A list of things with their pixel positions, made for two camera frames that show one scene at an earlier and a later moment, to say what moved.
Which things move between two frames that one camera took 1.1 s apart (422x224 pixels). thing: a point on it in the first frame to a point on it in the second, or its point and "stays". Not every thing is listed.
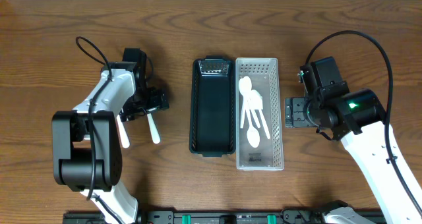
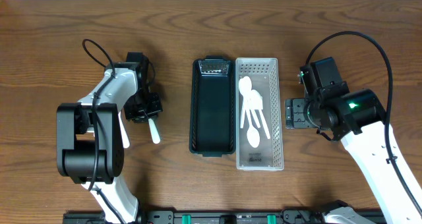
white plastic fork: [153, 128] stays
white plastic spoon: [252, 133] stays
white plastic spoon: [245, 87] to [254, 101]
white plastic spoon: [244, 87] stays
